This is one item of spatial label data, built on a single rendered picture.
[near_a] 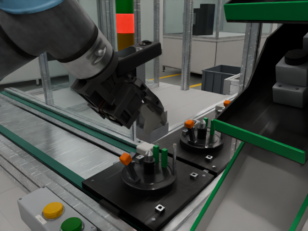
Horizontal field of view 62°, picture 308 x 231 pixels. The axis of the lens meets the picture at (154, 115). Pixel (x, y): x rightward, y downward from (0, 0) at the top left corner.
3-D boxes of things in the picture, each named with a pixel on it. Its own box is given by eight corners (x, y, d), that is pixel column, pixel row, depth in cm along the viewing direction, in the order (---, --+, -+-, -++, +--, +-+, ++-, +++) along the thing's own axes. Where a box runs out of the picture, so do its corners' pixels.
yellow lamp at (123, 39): (126, 52, 71) (125, 33, 69) (113, 50, 74) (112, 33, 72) (138, 50, 74) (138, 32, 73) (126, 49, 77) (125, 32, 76)
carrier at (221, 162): (216, 179, 68) (221, 136, 63) (149, 150, 82) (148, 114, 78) (250, 146, 85) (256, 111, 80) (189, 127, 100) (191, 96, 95)
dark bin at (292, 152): (303, 166, 31) (305, 121, 26) (215, 131, 40) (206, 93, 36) (385, 48, 41) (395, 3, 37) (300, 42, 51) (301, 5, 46)
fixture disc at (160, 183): (151, 205, 56) (151, 197, 55) (109, 180, 64) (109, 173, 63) (187, 176, 66) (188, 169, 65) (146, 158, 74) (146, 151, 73)
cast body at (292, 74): (302, 109, 37) (303, 68, 33) (272, 102, 40) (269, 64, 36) (325, 77, 40) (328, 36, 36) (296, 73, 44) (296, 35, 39)
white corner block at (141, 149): (146, 162, 75) (146, 151, 74) (135, 157, 78) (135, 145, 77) (156, 156, 79) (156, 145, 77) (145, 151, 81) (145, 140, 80)
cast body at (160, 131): (150, 144, 54) (150, 113, 51) (135, 138, 56) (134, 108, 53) (173, 130, 60) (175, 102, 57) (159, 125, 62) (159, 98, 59)
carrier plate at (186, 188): (154, 238, 50) (154, 229, 49) (81, 188, 64) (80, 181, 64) (213, 181, 67) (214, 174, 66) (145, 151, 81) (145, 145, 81)
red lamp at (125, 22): (125, 33, 69) (124, 13, 67) (112, 32, 72) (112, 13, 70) (138, 32, 73) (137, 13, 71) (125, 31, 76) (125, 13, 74)
